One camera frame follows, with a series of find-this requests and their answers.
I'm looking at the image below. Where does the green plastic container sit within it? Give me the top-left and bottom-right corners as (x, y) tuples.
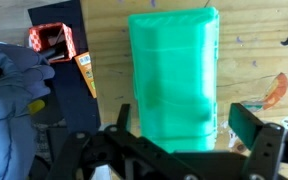
(128, 7), (219, 152)

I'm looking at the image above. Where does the red checkered box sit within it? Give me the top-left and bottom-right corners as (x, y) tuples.
(29, 22), (76, 63)

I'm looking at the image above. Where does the orange booklet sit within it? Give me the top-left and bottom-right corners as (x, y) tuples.
(74, 52), (97, 98)

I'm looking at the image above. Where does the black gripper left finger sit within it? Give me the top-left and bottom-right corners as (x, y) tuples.
(46, 104), (171, 180)

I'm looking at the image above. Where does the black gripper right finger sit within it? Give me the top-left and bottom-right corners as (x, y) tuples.
(228, 103), (288, 180)

